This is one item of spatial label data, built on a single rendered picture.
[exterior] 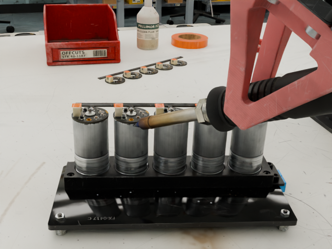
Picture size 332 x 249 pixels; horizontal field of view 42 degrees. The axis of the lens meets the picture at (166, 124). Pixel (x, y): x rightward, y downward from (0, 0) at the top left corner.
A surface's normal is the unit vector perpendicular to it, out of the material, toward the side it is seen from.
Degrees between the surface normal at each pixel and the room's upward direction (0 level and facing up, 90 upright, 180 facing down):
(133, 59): 0
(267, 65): 88
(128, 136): 90
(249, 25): 97
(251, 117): 99
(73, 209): 0
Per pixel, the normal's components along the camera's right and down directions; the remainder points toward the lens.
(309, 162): 0.04, -0.90
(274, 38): -0.63, 0.28
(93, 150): 0.20, 0.43
